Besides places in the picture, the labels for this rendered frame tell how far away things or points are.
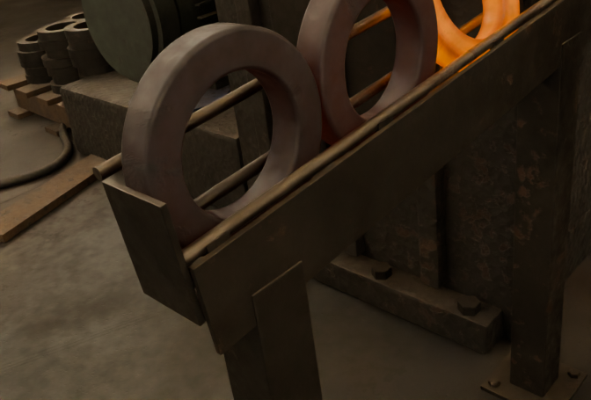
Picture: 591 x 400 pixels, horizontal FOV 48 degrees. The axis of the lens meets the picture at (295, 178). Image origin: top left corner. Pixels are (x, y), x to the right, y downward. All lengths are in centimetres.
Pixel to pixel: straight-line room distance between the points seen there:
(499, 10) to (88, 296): 115
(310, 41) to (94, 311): 112
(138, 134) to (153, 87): 3
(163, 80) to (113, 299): 117
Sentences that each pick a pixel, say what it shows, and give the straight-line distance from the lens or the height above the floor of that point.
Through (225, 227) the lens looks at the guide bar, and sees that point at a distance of 50.
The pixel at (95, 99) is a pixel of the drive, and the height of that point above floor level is 24.
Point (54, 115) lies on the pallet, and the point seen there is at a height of 5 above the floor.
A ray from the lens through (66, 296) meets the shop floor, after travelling 167.
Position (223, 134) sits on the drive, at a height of 25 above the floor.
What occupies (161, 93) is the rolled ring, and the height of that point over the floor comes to 74.
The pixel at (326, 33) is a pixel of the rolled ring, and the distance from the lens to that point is 57.
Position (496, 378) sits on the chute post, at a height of 2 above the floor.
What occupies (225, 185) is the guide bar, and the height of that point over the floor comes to 62.
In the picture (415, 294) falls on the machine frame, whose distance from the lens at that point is 134.
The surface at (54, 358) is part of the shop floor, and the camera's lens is 150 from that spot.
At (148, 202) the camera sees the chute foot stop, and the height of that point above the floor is 67.
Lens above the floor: 88
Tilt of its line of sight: 27 degrees down
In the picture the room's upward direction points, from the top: 8 degrees counter-clockwise
